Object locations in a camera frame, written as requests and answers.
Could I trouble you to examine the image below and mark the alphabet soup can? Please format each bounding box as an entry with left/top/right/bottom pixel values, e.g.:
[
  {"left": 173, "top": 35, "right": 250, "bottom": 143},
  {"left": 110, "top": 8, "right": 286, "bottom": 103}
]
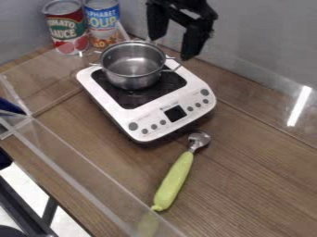
[{"left": 82, "top": 0, "right": 120, "bottom": 48}]

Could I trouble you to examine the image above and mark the tomato sauce can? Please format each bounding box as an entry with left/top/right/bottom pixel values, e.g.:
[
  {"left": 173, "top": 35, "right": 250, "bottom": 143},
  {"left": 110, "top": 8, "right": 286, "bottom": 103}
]
[{"left": 41, "top": 0, "right": 89, "bottom": 55}]

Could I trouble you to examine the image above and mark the silver metal pot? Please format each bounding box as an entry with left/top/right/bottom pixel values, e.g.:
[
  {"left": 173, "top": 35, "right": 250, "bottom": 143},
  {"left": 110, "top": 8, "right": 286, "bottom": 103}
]
[{"left": 86, "top": 40, "right": 181, "bottom": 90}]

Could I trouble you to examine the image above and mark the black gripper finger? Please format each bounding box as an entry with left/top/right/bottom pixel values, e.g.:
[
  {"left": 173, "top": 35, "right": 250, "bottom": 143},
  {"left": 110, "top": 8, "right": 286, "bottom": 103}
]
[
  {"left": 145, "top": 2, "right": 169, "bottom": 41},
  {"left": 180, "top": 19, "right": 213, "bottom": 61}
]

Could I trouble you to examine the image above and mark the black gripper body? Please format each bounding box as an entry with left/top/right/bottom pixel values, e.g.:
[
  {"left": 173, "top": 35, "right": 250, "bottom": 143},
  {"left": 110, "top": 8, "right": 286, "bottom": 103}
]
[{"left": 145, "top": 0, "right": 217, "bottom": 25}]

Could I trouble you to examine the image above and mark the clear acrylic barrier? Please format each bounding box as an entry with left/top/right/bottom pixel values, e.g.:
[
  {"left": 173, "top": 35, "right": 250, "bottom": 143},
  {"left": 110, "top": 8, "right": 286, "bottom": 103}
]
[{"left": 0, "top": 74, "right": 187, "bottom": 237}]

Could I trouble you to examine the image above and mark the green handled ice cream scoop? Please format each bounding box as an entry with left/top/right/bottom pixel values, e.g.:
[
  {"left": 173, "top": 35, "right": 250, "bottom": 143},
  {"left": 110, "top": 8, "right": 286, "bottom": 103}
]
[{"left": 151, "top": 131, "right": 209, "bottom": 211}]

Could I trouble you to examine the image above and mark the black table frame leg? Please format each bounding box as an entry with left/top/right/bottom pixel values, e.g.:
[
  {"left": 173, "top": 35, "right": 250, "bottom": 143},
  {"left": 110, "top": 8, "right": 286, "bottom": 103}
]
[{"left": 0, "top": 176, "right": 58, "bottom": 237}]

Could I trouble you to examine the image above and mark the white and black stove top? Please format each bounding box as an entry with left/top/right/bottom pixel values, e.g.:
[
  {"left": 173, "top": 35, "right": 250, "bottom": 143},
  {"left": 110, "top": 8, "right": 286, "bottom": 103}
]
[{"left": 76, "top": 57, "right": 216, "bottom": 143}]

